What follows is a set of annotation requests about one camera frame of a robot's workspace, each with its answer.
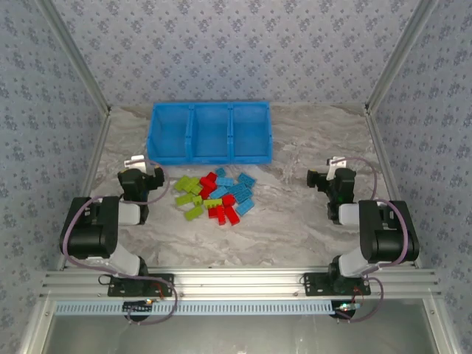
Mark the small green lego brick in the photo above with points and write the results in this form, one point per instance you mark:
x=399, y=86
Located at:
x=198, y=200
x=197, y=190

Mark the long red lego brick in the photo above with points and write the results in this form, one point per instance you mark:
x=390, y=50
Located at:
x=212, y=213
x=206, y=183
x=232, y=216
x=221, y=215
x=205, y=192

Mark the small red lego brick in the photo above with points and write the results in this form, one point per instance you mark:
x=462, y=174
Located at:
x=228, y=200
x=211, y=176

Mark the long blue lego brick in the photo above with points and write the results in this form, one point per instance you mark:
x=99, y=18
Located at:
x=225, y=181
x=236, y=189
x=219, y=192
x=246, y=197
x=244, y=208
x=247, y=180

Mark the small blue lego brick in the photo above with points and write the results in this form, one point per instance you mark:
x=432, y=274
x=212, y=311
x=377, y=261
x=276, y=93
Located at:
x=220, y=172

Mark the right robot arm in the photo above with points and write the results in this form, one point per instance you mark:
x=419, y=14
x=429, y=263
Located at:
x=387, y=236

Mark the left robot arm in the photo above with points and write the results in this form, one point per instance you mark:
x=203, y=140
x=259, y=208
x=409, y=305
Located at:
x=92, y=228

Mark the small black circuit board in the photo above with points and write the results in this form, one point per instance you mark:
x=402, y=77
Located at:
x=346, y=309
x=138, y=306

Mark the grey metal panel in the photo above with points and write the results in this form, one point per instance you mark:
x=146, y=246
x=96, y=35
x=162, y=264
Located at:
x=236, y=335

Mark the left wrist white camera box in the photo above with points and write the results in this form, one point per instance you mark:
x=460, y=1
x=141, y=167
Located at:
x=134, y=160

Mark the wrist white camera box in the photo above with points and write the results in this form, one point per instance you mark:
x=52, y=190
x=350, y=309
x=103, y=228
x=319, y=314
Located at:
x=337, y=162
x=134, y=160

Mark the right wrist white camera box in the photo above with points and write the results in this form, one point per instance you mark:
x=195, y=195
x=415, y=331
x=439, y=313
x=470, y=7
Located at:
x=337, y=162

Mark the aluminium table side rail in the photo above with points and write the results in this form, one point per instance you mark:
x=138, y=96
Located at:
x=380, y=147
x=97, y=147

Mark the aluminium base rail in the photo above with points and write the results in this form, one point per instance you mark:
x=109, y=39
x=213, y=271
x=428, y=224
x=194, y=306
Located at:
x=236, y=284

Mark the aluminium frame post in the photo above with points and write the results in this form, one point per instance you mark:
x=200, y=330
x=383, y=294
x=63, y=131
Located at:
x=397, y=55
x=79, y=59

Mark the aluminium frame leg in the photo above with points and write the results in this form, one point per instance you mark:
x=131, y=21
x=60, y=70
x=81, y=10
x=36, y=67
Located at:
x=437, y=324
x=37, y=324

